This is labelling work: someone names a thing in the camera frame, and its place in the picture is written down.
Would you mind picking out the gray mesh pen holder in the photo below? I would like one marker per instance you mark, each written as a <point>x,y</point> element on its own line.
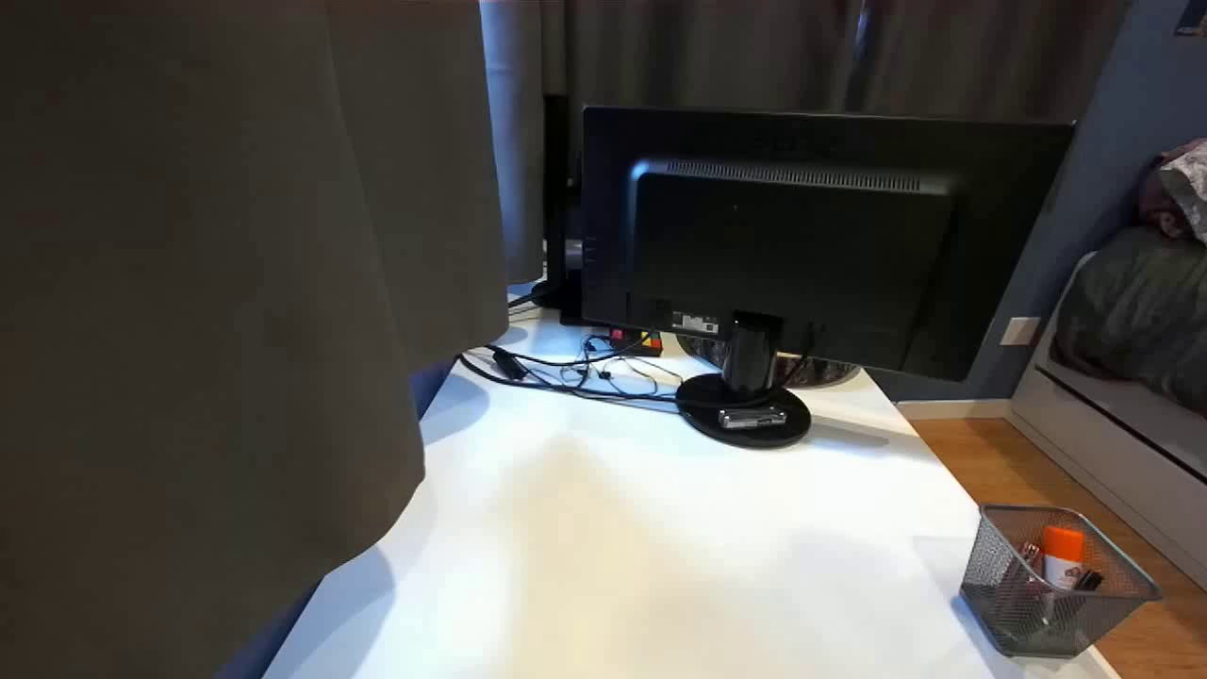
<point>1003,605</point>

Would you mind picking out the colourful toy block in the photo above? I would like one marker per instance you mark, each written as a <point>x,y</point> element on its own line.
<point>633,340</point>

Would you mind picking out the black computer monitor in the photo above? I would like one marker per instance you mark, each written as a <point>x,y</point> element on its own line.
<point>560,190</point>
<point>804,239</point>

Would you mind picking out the dark gray curtain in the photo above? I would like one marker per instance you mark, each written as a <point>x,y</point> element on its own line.
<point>201,316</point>

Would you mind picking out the dark gray bedding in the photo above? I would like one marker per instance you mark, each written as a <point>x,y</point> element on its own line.
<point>1131,322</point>

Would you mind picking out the pale crumpled pillow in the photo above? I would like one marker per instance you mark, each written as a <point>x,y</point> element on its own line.
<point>1180,190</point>

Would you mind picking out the white wall socket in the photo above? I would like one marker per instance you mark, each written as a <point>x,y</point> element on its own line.
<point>1018,329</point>

